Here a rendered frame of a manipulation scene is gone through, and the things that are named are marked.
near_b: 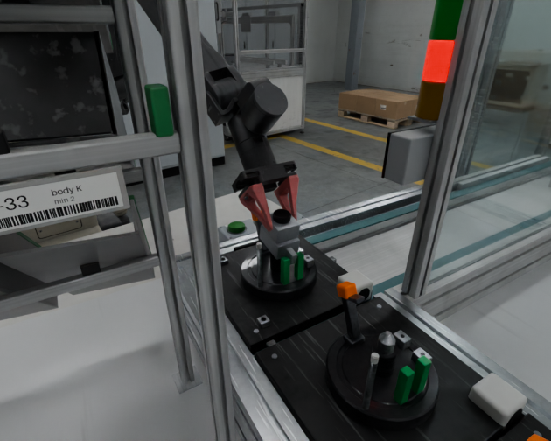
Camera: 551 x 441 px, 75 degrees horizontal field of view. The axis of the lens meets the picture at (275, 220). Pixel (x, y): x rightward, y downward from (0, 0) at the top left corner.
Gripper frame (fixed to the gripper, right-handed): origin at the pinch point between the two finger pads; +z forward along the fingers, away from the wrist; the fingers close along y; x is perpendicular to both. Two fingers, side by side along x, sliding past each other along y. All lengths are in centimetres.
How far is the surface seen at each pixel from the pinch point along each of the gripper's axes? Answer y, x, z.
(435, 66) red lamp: 16.9, -24.7, -10.1
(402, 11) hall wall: 725, 439, -478
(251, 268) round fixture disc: -4.4, 9.0, 5.1
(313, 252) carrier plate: 10.2, 11.0, 6.0
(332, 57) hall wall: 690, 664, -537
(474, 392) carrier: 7.6, -17.3, 29.6
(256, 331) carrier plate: -9.9, 0.8, 14.8
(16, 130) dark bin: -30.2, -27.3, -6.2
